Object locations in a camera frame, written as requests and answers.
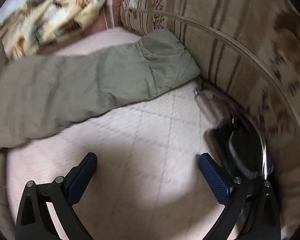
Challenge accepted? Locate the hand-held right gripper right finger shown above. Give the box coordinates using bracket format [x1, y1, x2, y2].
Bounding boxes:
[199, 152, 282, 240]

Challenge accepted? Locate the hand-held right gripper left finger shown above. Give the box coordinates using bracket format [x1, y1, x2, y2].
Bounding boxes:
[15, 152, 98, 240]

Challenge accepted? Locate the grey-green quilted jacket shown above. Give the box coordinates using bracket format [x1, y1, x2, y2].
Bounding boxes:
[0, 28, 200, 155]

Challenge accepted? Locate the black bag with metal clasp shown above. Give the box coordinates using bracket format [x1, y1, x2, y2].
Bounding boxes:
[206, 119, 269, 182]

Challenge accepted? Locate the pink quilted sofa seat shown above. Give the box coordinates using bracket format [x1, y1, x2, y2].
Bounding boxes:
[5, 26, 243, 240]

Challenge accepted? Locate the clear plastic tube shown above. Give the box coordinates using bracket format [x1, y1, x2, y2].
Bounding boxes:
[129, 9, 300, 160]

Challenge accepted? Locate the striped floral sofa cushion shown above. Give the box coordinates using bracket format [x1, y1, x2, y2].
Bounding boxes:
[120, 0, 300, 238]

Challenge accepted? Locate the leaf print blanket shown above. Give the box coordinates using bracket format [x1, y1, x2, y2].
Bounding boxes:
[0, 0, 108, 60]

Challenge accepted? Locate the reddish beige sofa backrest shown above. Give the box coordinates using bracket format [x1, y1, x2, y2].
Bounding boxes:
[90, 0, 128, 34]

